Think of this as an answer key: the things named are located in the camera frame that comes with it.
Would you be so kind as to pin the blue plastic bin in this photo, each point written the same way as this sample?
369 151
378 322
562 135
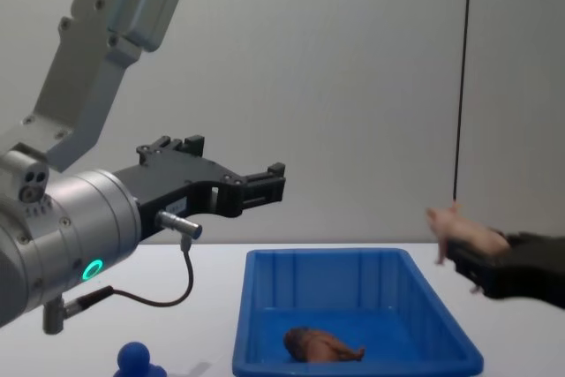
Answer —
353 306

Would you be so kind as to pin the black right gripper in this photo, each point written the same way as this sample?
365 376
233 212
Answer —
538 269

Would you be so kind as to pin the brown toy animal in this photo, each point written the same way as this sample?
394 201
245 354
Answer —
320 344

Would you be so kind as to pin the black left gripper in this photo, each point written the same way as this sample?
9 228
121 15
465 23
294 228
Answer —
185 185

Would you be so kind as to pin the blue rubber toy figure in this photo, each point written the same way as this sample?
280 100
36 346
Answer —
137 359

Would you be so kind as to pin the pink toy pig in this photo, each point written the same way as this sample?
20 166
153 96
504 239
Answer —
468 229

